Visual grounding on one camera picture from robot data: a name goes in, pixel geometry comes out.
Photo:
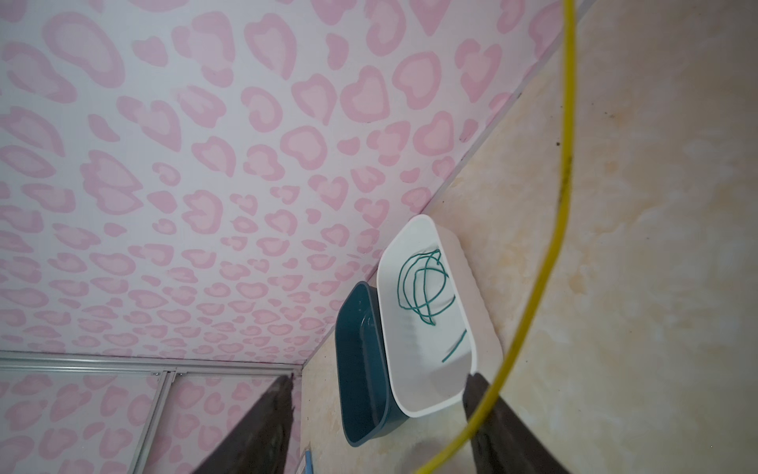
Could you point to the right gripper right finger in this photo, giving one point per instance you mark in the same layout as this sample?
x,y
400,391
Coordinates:
x,y
505,445

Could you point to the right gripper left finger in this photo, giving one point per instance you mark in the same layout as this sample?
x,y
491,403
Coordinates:
x,y
259,442

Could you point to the dark teal plastic tray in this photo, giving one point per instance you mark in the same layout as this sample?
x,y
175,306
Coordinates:
x,y
368,406

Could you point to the white plastic tray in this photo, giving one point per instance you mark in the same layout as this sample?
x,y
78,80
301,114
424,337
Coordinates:
x,y
436,327

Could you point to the diagonal aluminium frame strut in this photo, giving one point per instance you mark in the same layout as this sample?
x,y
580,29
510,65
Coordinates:
x,y
142,451

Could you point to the left aluminium frame strut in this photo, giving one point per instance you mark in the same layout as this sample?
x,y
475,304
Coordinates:
x,y
28,362

